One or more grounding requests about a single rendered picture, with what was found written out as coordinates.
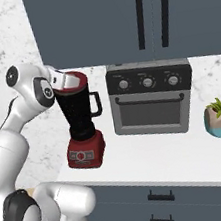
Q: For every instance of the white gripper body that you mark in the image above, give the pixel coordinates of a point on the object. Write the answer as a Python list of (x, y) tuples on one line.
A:
[(70, 80)]

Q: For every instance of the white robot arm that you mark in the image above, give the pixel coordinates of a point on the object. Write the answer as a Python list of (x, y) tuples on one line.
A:
[(8, 155)]

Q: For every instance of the red blender lid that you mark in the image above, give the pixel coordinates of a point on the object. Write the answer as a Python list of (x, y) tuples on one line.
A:
[(84, 82)]

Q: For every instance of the red and black blender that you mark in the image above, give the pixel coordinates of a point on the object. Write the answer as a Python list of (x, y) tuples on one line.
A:
[(80, 117)]

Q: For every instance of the silver toaster oven knob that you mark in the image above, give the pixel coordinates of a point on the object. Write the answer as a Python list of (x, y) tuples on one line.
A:
[(173, 80), (123, 84), (148, 82)]

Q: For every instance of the grey toaster oven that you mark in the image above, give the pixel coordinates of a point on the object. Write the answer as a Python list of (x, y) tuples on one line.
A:
[(150, 72)]

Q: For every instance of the toaster oven glass door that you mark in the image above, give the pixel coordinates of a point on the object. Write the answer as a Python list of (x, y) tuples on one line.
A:
[(150, 116)]

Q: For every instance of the grey wall cupboard door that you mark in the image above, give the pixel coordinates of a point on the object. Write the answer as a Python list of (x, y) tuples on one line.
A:
[(85, 25), (198, 11)]

